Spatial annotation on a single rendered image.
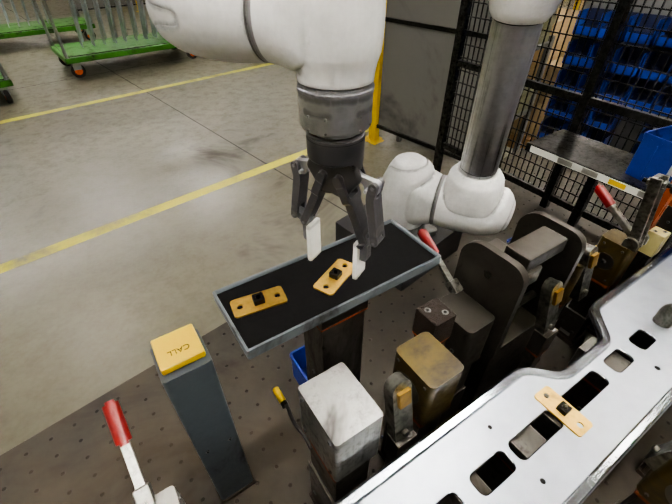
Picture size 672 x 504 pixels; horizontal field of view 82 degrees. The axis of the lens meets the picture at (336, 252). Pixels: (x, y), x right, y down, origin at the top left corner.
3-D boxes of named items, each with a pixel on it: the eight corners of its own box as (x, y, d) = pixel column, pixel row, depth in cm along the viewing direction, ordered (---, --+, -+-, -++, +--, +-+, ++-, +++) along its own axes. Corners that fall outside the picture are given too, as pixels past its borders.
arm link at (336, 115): (349, 97, 40) (348, 151, 44) (388, 75, 46) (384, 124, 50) (280, 83, 44) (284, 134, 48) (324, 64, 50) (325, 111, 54)
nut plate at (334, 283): (331, 296, 62) (331, 291, 61) (312, 287, 63) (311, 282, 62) (357, 266, 67) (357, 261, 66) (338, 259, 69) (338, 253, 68)
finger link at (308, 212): (326, 177, 52) (318, 170, 52) (302, 228, 60) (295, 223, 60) (341, 165, 54) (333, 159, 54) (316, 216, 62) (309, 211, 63)
